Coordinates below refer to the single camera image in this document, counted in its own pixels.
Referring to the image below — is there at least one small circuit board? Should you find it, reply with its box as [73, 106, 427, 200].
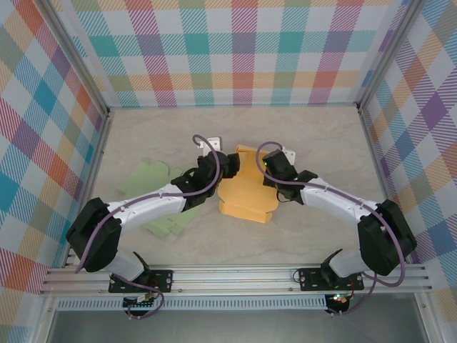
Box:
[123, 295, 157, 309]
[328, 292, 350, 307]

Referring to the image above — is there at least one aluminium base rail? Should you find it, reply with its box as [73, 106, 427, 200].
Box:
[39, 262, 433, 296]

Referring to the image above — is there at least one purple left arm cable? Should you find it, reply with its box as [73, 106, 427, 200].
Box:
[74, 134, 221, 321]

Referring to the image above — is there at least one perforated grey cable tray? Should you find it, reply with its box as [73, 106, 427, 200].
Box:
[56, 294, 328, 311]

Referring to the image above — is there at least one aluminium frame post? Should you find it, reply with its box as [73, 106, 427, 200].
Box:
[356, 0, 428, 114]
[41, 0, 114, 119]

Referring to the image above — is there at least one small left circuit board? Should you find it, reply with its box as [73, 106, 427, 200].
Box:
[123, 295, 157, 309]

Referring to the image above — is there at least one aluminium side floor rail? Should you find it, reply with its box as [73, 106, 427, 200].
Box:
[60, 109, 115, 269]
[356, 103, 397, 215]

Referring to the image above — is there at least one aluminium front post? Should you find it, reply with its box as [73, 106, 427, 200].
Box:
[416, 292, 447, 343]
[31, 294, 60, 343]

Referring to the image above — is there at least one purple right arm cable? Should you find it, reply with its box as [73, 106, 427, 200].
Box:
[256, 141, 408, 317]

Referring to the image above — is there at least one orange paper box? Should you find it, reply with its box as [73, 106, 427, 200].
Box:
[216, 144, 279, 225]

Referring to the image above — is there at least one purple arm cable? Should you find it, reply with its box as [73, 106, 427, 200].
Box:
[256, 141, 408, 317]
[74, 134, 221, 321]

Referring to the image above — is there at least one grey metal panel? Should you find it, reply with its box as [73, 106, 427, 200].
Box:
[46, 309, 429, 343]

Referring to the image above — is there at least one green paper box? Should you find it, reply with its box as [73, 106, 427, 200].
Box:
[119, 158, 201, 237]

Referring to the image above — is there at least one small right circuit board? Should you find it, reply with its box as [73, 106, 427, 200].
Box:
[328, 292, 350, 307]

